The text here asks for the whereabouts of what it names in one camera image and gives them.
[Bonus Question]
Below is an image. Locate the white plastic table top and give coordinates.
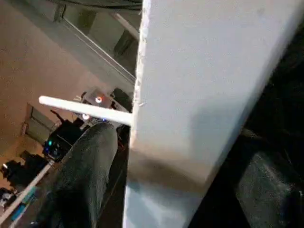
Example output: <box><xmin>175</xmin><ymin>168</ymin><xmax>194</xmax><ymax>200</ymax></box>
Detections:
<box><xmin>123</xmin><ymin>0</ymin><xmax>304</xmax><ymax>228</ymax></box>

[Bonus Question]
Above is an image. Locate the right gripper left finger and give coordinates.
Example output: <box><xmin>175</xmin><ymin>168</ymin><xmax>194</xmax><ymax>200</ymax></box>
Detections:
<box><xmin>33</xmin><ymin>122</ymin><xmax>119</xmax><ymax>228</ymax></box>

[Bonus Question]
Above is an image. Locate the black work mat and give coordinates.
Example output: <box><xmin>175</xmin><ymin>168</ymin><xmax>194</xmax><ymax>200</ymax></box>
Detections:
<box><xmin>188</xmin><ymin>28</ymin><xmax>304</xmax><ymax>228</ymax></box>

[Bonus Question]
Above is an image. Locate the white plastic table leg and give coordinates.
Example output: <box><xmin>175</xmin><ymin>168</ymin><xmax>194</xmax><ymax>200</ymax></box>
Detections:
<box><xmin>38</xmin><ymin>95</ymin><xmax>134</xmax><ymax>127</ymax></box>

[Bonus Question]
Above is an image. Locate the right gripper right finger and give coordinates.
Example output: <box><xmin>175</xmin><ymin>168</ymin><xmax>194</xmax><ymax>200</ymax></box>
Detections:
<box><xmin>235</xmin><ymin>128</ymin><xmax>304</xmax><ymax>228</ymax></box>

